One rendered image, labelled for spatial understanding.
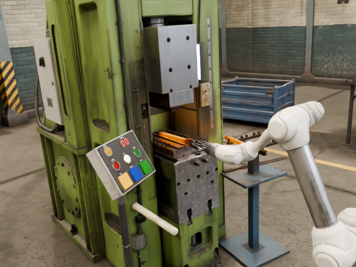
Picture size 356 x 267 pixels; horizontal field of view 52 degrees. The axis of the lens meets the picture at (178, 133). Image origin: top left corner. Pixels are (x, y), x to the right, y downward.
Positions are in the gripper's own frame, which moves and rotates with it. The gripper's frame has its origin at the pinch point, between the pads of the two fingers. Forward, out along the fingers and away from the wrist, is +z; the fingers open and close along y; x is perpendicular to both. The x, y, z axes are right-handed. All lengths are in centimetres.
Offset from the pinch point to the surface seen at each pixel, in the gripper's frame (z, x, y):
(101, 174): -13, 5, -72
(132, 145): -3.9, 11.3, -47.6
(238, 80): 297, -41, 366
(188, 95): 5.5, 30.3, 3.6
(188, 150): 5.2, -7.2, 0.5
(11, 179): 293, -104, -56
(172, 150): 6.6, -3.9, -11.4
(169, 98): 5.6, 30.9, -11.9
